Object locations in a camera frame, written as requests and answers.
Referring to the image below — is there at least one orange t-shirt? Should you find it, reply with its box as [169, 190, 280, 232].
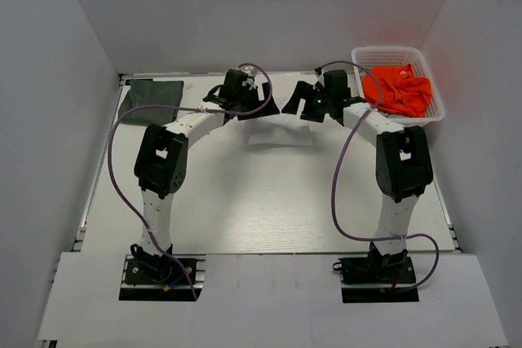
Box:
[361, 64, 432, 117]

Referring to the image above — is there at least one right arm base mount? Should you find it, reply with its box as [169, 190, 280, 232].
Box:
[332, 257, 419, 304]

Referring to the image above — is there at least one white t-shirt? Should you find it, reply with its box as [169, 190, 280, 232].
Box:
[245, 113, 312, 147]

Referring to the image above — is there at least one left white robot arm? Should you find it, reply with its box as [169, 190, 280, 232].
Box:
[133, 64, 280, 282]

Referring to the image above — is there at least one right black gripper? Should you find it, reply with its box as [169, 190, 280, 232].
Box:
[282, 81, 334, 123]

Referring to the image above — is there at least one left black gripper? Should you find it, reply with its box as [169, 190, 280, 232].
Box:
[235, 82, 279, 121]

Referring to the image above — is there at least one folded dark green t-shirt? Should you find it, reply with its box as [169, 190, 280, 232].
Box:
[118, 79, 184, 126]

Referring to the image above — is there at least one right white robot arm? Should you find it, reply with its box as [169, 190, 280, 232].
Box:
[282, 70, 433, 282]

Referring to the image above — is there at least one white plastic basket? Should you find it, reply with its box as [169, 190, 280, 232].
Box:
[352, 46, 445, 126]

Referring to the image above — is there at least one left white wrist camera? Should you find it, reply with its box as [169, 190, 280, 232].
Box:
[241, 65, 259, 89]

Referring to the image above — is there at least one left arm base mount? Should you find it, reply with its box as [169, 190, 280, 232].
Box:
[118, 245, 206, 302]

